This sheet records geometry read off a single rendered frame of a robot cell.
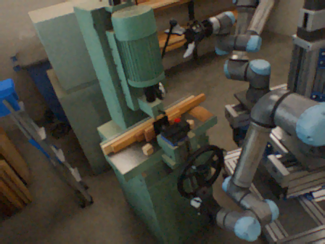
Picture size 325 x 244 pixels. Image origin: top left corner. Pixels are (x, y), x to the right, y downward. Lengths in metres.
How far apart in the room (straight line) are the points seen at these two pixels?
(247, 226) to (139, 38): 0.79
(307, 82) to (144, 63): 0.78
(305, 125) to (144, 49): 0.66
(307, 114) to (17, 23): 3.05
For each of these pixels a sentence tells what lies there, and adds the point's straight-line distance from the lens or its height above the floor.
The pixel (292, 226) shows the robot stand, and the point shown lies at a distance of 1.85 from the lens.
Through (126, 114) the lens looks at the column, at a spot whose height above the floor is 0.94.
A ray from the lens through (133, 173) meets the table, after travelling 1.24.
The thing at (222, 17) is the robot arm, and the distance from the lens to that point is 1.32.
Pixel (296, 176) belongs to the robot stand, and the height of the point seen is 0.74.
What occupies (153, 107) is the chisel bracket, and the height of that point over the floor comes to 1.07.
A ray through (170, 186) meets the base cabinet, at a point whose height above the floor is 0.62.
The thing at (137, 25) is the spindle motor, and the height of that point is 1.47.
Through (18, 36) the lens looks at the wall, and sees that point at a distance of 3.40.
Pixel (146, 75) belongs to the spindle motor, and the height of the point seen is 1.25.
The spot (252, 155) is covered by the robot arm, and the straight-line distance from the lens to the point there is 0.98.
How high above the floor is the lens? 1.75
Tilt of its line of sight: 36 degrees down
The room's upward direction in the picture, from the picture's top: 12 degrees counter-clockwise
